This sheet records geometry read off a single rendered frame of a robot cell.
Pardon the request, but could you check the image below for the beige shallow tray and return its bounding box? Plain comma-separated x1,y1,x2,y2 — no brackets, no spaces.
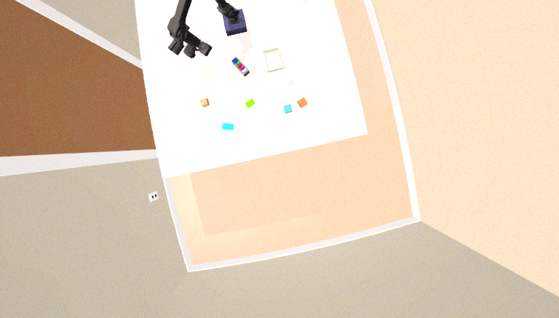
262,47,284,73

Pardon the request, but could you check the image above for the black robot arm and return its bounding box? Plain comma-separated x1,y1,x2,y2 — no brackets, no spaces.
167,0,239,59

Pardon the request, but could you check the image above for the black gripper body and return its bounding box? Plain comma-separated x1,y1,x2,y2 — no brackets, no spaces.
187,34,213,57

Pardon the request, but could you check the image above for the bright green block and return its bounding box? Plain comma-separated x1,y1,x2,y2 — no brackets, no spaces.
245,99,255,108

